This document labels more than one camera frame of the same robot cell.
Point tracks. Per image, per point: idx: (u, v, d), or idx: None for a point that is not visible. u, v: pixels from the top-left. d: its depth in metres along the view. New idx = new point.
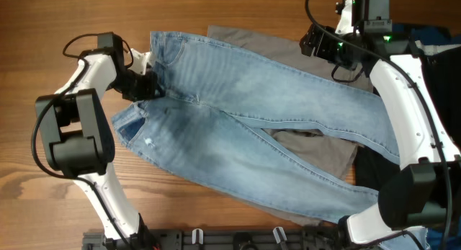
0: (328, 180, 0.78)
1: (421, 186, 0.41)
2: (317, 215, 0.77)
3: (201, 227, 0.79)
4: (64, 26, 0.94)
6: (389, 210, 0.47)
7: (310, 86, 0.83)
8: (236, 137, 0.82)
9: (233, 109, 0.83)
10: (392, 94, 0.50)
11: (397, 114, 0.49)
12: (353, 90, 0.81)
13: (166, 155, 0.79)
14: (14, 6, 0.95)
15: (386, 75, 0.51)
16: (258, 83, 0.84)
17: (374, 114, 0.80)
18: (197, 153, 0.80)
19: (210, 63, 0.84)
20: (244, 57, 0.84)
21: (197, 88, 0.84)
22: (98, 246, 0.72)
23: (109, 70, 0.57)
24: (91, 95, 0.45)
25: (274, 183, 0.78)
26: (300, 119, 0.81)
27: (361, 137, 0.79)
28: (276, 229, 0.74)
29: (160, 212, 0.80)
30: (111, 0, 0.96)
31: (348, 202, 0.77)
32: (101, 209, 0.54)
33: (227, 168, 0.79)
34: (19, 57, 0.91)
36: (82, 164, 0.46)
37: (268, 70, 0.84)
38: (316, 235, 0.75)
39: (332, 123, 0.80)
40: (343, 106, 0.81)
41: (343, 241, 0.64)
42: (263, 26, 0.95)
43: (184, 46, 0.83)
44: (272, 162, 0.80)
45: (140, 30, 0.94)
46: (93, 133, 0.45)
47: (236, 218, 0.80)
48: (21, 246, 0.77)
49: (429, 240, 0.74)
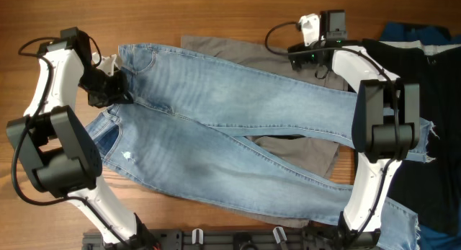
0: (313, 180, 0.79)
1: (372, 95, 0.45)
2: (305, 216, 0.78)
3: (201, 227, 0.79)
4: (64, 27, 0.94)
6: (359, 140, 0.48)
7: (285, 88, 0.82)
8: (218, 145, 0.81)
9: (211, 119, 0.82)
10: (347, 66, 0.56)
11: (352, 77, 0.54)
12: (328, 91, 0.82)
13: (146, 168, 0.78)
14: (14, 6, 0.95)
15: (338, 56, 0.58)
16: (235, 90, 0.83)
17: (351, 114, 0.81)
18: (176, 167, 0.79)
19: (184, 74, 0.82)
20: (219, 66, 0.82)
21: (172, 99, 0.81)
22: (98, 246, 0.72)
23: (77, 65, 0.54)
24: (66, 113, 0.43)
25: (256, 191, 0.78)
26: (279, 124, 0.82)
27: (341, 137, 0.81)
28: (276, 229, 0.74)
29: (160, 212, 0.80)
30: (111, 0, 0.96)
31: (335, 199, 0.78)
32: (96, 220, 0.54)
33: (211, 178, 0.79)
34: (19, 57, 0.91)
36: (70, 182, 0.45)
37: (244, 78, 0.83)
38: (316, 235, 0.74)
39: (312, 124, 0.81)
40: (320, 107, 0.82)
41: (343, 241, 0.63)
42: (263, 26, 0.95)
43: (155, 56, 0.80)
44: (257, 166, 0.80)
45: (140, 30, 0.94)
46: (75, 153, 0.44)
47: (236, 218, 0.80)
48: (21, 246, 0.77)
49: (428, 240, 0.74)
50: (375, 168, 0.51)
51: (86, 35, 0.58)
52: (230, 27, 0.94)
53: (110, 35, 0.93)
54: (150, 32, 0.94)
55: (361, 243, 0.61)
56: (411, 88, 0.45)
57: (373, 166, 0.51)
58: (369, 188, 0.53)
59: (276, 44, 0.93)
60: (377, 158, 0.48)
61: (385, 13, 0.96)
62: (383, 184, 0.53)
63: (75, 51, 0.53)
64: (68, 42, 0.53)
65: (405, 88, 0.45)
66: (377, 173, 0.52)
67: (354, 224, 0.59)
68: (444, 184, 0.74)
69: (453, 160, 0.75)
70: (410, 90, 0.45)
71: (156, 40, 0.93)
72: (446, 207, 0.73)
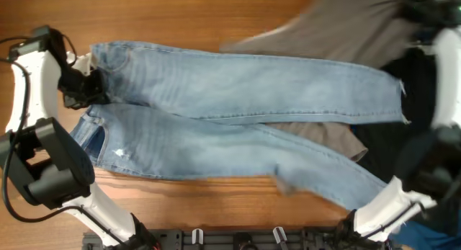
0: (303, 145, 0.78)
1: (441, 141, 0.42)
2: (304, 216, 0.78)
3: (201, 227, 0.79)
4: (63, 26, 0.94)
6: (408, 161, 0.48)
7: (265, 73, 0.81)
8: (205, 128, 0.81)
9: (192, 110, 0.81)
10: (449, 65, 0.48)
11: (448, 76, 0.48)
12: (310, 60, 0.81)
13: (140, 159, 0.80)
14: (14, 6, 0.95)
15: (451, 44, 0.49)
16: (215, 80, 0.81)
17: (336, 85, 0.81)
18: (168, 150, 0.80)
19: (160, 70, 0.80)
20: (194, 58, 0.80)
21: (151, 96, 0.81)
22: (98, 246, 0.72)
23: (54, 68, 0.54)
24: (52, 124, 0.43)
25: (247, 162, 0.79)
26: (261, 112, 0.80)
27: (320, 116, 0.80)
28: (276, 229, 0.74)
29: (160, 212, 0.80)
30: (111, 0, 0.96)
31: (322, 166, 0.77)
32: (94, 225, 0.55)
33: (204, 154, 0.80)
34: None
36: (63, 193, 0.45)
37: (222, 65, 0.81)
38: (316, 233, 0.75)
39: (299, 106, 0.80)
40: (302, 83, 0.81)
41: (343, 234, 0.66)
42: (263, 26, 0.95)
43: (129, 54, 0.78)
44: (245, 141, 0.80)
45: (140, 29, 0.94)
46: (65, 163, 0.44)
47: (236, 218, 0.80)
48: (21, 246, 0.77)
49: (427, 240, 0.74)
50: (405, 199, 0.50)
51: (59, 32, 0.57)
52: (230, 27, 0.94)
53: (109, 35, 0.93)
54: (150, 32, 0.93)
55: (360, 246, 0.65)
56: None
57: (403, 197, 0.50)
58: (389, 208, 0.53)
59: None
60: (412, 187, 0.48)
61: None
62: (406, 212, 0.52)
63: (49, 53, 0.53)
64: (42, 45, 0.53)
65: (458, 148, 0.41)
66: (404, 200, 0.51)
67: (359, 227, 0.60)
68: None
69: None
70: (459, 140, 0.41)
71: (155, 39, 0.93)
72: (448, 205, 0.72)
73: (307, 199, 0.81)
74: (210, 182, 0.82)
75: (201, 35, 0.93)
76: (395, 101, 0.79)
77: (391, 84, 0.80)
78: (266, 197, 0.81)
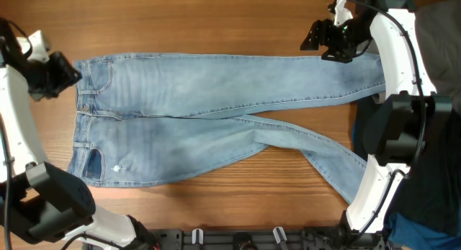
0: (295, 129, 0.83)
1: (399, 113, 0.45)
2: (309, 214, 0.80)
3: (201, 227, 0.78)
4: (63, 26, 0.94)
6: (372, 143, 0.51)
7: (243, 71, 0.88)
8: (197, 122, 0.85)
9: (181, 110, 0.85)
10: (387, 44, 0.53)
11: (387, 55, 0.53)
12: (282, 59, 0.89)
13: (140, 169, 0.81)
14: (14, 7, 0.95)
15: (383, 25, 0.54)
16: (199, 78, 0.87)
17: (310, 74, 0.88)
18: (165, 150, 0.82)
19: (144, 77, 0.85)
20: (176, 60, 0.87)
21: (141, 103, 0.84)
22: (98, 246, 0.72)
23: (18, 81, 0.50)
24: (46, 171, 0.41)
25: (243, 145, 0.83)
26: (248, 104, 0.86)
27: (305, 101, 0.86)
28: (276, 229, 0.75)
29: (160, 212, 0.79)
30: (111, 1, 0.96)
31: (314, 145, 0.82)
32: (96, 240, 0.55)
33: (199, 149, 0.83)
34: None
36: (66, 227, 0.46)
37: (203, 65, 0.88)
38: (316, 234, 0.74)
39: (282, 96, 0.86)
40: (282, 76, 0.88)
41: (343, 239, 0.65)
42: (263, 26, 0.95)
43: (111, 67, 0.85)
44: (235, 127, 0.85)
45: (140, 29, 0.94)
46: (65, 204, 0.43)
47: (236, 218, 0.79)
48: (20, 246, 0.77)
49: (428, 240, 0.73)
50: (382, 171, 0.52)
51: None
52: (229, 27, 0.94)
53: (110, 34, 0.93)
54: (150, 32, 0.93)
55: (361, 243, 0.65)
56: (443, 106, 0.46)
57: (382, 170, 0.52)
58: (374, 190, 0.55)
59: (276, 44, 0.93)
60: (387, 161, 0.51)
61: None
62: (390, 188, 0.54)
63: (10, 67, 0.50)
64: (1, 57, 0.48)
65: (436, 106, 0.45)
66: (385, 176, 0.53)
67: (356, 225, 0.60)
68: (443, 185, 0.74)
69: (454, 159, 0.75)
70: (441, 111, 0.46)
71: (155, 39, 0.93)
72: (445, 207, 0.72)
73: (307, 199, 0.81)
74: (210, 182, 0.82)
75: (201, 36, 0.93)
76: (377, 74, 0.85)
77: (370, 60, 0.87)
78: (266, 197, 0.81)
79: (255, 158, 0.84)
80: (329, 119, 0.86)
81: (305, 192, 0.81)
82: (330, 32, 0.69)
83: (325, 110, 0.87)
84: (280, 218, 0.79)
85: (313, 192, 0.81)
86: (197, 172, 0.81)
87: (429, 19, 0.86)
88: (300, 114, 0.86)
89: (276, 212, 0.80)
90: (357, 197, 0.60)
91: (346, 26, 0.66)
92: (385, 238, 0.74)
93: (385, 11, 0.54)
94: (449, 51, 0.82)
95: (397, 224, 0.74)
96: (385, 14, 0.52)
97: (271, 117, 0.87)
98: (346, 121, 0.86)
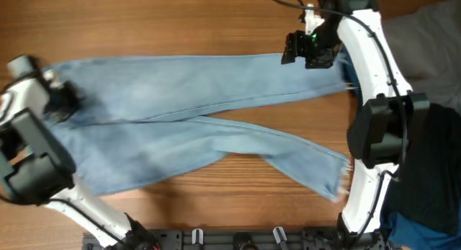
0: (265, 130, 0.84)
1: (377, 115, 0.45)
2: (309, 214, 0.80)
3: (201, 227, 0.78)
4: (64, 26, 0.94)
6: (356, 146, 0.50)
7: (200, 71, 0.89)
8: (150, 126, 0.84)
9: (130, 112, 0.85)
10: (356, 47, 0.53)
11: (358, 59, 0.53)
12: (253, 58, 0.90)
13: (109, 171, 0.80)
14: (15, 7, 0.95)
15: (350, 29, 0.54)
16: (158, 80, 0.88)
17: (283, 72, 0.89)
18: (126, 157, 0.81)
19: (116, 78, 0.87)
20: (131, 65, 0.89)
21: (100, 109, 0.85)
22: (98, 246, 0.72)
23: (38, 94, 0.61)
24: (27, 113, 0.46)
25: (204, 151, 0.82)
26: (224, 100, 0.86)
27: (280, 96, 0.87)
28: (276, 229, 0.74)
29: (160, 212, 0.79)
30: (111, 1, 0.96)
31: (287, 148, 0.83)
32: (86, 222, 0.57)
33: (171, 151, 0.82)
34: (19, 56, 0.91)
36: (47, 184, 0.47)
37: (163, 67, 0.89)
38: (316, 235, 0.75)
39: (258, 91, 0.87)
40: (256, 73, 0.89)
41: (343, 242, 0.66)
42: (263, 26, 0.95)
43: (81, 71, 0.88)
44: (198, 127, 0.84)
45: (140, 30, 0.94)
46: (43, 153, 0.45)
47: (236, 218, 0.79)
48: (21, 246, 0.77)
49: (428, 240, 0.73)
50: (372, 173, 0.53)
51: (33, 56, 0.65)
52: (229, 27, 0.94)
53: (109, 34, 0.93)
54: (150, 32, 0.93)
55: (361, 243, 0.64)
56: (421, 104, 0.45)
57: (369, 171, 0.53)
58: (366, 192, 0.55)
59: (276, 44, 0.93)
60: (374, 163, 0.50)
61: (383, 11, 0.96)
62: (381, 188, 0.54)
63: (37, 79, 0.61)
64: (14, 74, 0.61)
65: (414, 105, 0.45)
66: (374, 177, 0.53)
67: (353, 226, 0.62)
68: (444, 184, 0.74)
69: (454, 159, 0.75)
70: (420, 109, 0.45)
71: (155, 39, 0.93)
72: (445, 207, 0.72)
73: (307, 199, 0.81)
74: (210, 182, 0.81)
75: (200, 36, 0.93)
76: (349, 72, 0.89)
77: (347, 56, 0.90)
78: (266, 197, 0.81)
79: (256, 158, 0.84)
80: (328, 119, 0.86)
81: (305, 192, 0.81)
82: (302, 43, 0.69)
83: (325, 111, 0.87)
84: (280, 217, 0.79)
85: (312, 192, 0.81)
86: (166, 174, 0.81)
87: (429, 19, 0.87)
88: (300, 114, 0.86)
89: (276, 212, 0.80)
90: (351, 198, 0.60)
91: (315, 34, 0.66)
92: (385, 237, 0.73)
93: (350, 14, 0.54)
94: (448, 50, 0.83)
95: (397, 224, 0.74)
96: (349, 17, 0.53)
97: (271, 117, 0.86)
98: (346, 120, 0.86)
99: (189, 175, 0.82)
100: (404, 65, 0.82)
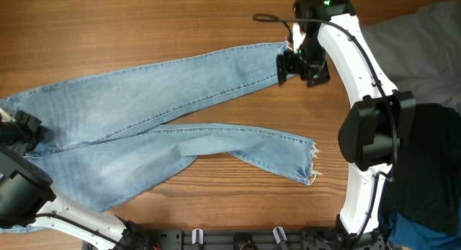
0: (251, 130, 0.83)
1: (366, 119, 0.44)
2: (309, 214, 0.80)
3: (201, 227, 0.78)
4: (63, 26, 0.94)
6: (348, 148, 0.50)
7: (155, 81, 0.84)
8: (116, 145, 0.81)
9: (95, 135, 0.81)
10: (338, 52, 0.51)
11: (340, 64, 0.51)
12: (227, 54, 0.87)
13: (96, 190, 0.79)
14: (15, 7, 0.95)
15: (329, 34, 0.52)
16: (109, 97, 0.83)
17: (263, 62, 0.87)
18: (94, 176, 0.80)
19: (92, 93, 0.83)
20: (84, 84, 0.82)
21: (55, 135, 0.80)
22: None
23: None
24: None
25: (170, 160, 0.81)
26: (209, 94, 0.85)
27: (262, 82, 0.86)
28: (276, 229, 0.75)
29: (160, 212, 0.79)
30: (111, 1, 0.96)
31: (273, 145, 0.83)
32: (78, 231, 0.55)
33: (157, 162, 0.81)
34: (19, 56, 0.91)
36: (28, 202, 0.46)
37: (112, 83, 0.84)
38: (316, 235, 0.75)
39: (241, 81, 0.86)
40: (237, 64, 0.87)
41: (343, 243, 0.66)
42: (263, 26, 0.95)
43: (48, 95, 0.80)
44: (159, 140, 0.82)
45: (140, 29, 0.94)
46: (10, 168, 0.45)
47: (236, 218, 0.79)
48: (21, 246, 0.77)
49: (428, 240, 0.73)
50: (367, 175, 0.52)
51: None
52: (229, 27, 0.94)
53: (110, 34, 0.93)
54: (150, 32, 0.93)
55: (362, 243, 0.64)
56: (407, 102, 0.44)
57: (364, 173, 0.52)
58: (364, 192, 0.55)
59: None
60: (367, 166, 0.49)
61: (383, 11, 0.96)
62: (377, 189, 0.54)
63: None
64: None
65: (402, 104, 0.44)
66: (369, 179, 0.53)
67: (353, 228, 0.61)
68: (444, 185, 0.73)
69: (454, 160, 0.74)
70: (407, 107, 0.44)
71: (155, 39, 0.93)
72: (446, 207, 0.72)
73: (307, 199, 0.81)
74: (210, 182, 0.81)
75: (200, 36, 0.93)
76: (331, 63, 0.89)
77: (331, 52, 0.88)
78: (266, 197, 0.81)
79: None
80: (329, 119, 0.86)
81: (305, 192, 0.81)
82: (292, 61, 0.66)
83: (325, 111, 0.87)
84: (280, 217, 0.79)
85: (313, 192, 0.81)
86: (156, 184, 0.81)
87: (429, 19, 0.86)
88: (300, 114, 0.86)
89: (276, 212, 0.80)
90: (347, 199, 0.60)
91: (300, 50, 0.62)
92: (385, 237, 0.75)
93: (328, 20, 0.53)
94: (449, 50, 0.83)
95: (397, 225, 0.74)
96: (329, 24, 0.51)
97: (271, 117, 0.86)
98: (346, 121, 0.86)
99: (189, 174, 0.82)
100: (403, 66, 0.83)
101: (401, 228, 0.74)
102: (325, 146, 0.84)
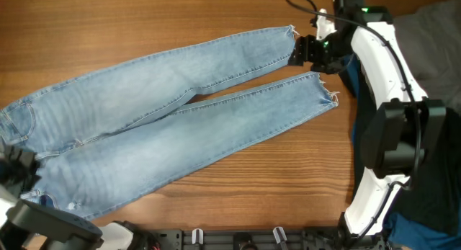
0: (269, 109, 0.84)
1: (391, 122, 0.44)
2: (309, 212, 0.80)
3: (201, 227, 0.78)
4: (64, 26, 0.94)
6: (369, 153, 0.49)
7: (165, 68, 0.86)
8: (138, 132, 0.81)
9: (115, 124, 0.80)
10: (369, 55, 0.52)
11: (372, 68, 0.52)
12: (233, 41, 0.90)
13: (124, 180, 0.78)
14: (14, 6, 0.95)
15: (363, 39, 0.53)
16: (122, 88, 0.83)
17: (269, 47, 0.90)
18: (121, 166, 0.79)
19: (105, 86, 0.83)
20: (94, 78, 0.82)
21: (72, 132, 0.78)
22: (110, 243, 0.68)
23: None
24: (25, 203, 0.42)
25: (197, 146, 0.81)
26: (223, 79, 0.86)
27: (271, 63, 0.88)
28: (276, 229, 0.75)
29: (159, 212, 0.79)
30: (111, 1, 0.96)
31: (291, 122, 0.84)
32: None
33: (181, 146, 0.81)
34: (19, 57, 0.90)
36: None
37: (123, 75, 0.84)
38: (316, 235, 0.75)
39: (249, 65, 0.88)
40: (242, 49, 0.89)
41: (342, 240, 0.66)
42: (263, 26, 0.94)
43: (61, 93, 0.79)
44: (180, 126, 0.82)
45: (140, 29, 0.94)
46: (65, 231, 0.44)
47: (236, 218, 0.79)
48: None
49: (428, 240, 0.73)
50: (381, 183, 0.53)
51: None
52: (229, 27, 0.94)
53: (110, 34, 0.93)
54: (150, 32, 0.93)
55: (362, 243, 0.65)
56: (436, 111, 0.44)
57: (379, 181, 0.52)
58: (374, 199, 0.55)
59: None
60: (385, 173, 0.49)
61: None
62: (388, 197, 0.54)
63: None
64: None
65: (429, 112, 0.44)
66: (383, 186, 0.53)
67: (355, 229, 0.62)
68: (444, 186, 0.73)
69: (453, 160, 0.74)
70: (436, 116, 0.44)
71: (155, 39, 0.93)
72: (445, 207, 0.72)
73: (308, 199, 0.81)
74: (210, 182, 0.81)
75: (200, 35, 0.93)
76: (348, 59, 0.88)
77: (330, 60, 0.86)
78: (266, 197, 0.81)
79: (255, 158, 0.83)
80: (329, 119, 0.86)
81: (305, 192, 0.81)
82: (313, 47, 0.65)
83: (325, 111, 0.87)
84: (280, 217, 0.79)
85: (313, 192, 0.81)
86: (185, 168, 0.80)
87: (429, 19, 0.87)
88: None
89: (276, 212, 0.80)
90: (356, 200, 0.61)
91: (326, 41, 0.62)
92: (385, 238, 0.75)
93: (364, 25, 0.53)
94: (449, 51, 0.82)
95: (397, 224, 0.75)
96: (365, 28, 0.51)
97: None
98: (346, 121, 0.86)
99: (189, 174, 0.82)
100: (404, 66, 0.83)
101: (403, 230, 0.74)
102: (325, 146, 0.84)
